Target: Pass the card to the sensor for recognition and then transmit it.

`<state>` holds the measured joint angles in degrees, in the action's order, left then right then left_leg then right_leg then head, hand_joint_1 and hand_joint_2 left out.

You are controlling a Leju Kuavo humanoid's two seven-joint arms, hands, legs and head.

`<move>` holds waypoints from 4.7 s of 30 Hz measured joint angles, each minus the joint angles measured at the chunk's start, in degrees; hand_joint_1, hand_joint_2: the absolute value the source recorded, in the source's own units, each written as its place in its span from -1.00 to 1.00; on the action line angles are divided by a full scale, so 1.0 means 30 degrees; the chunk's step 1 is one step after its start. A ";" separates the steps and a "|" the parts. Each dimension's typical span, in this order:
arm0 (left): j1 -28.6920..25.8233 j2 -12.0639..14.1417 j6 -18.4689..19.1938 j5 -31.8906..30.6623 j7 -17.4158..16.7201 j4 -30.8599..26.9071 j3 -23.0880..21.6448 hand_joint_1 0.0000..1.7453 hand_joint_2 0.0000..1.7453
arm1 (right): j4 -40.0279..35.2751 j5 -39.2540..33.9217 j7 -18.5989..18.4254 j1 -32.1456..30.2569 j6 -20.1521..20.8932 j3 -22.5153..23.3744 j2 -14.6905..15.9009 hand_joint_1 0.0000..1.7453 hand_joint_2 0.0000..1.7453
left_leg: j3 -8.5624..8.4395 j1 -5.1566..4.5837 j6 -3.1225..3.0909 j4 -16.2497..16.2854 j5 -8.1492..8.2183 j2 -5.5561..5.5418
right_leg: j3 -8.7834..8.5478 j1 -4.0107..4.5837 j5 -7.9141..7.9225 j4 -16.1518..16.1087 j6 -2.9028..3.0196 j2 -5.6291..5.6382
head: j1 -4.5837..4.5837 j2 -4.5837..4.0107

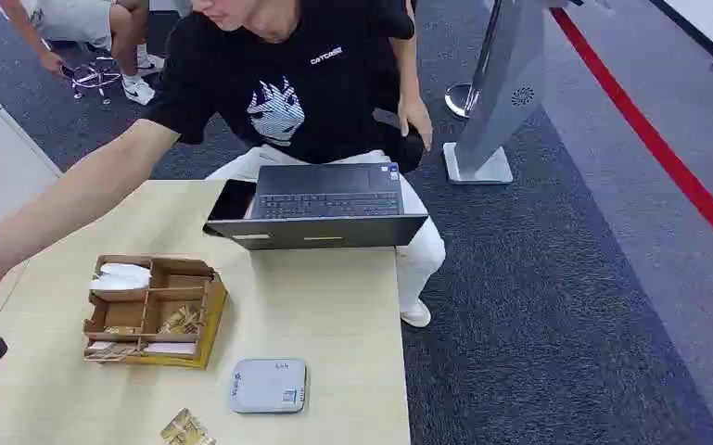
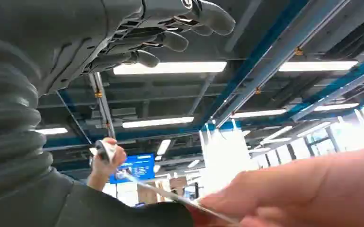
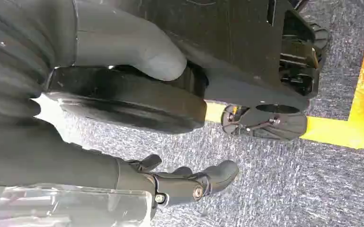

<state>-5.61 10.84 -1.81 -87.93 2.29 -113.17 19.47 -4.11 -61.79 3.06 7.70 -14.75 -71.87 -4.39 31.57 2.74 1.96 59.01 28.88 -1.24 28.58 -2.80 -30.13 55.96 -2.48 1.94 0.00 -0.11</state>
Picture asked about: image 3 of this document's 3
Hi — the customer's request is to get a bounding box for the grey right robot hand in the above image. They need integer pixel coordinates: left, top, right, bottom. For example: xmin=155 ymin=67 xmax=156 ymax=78
xmin=0 ymin=0 xmax=240 ymax=218

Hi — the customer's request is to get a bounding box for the ribbed grey right arm sleeve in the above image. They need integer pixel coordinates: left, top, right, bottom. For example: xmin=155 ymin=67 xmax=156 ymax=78
xmin=0 ymin=0 xmax=76 ymax=128

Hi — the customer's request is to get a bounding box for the black robot leg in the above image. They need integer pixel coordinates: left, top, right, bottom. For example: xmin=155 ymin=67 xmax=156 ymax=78
xmin=105 ymin=0 xmax=330 ymax=142

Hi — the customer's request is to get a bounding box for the clear plastic piece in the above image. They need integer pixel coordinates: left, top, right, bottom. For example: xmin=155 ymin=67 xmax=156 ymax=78
xmin=0 ymin=177 xmax=157 ymax=227

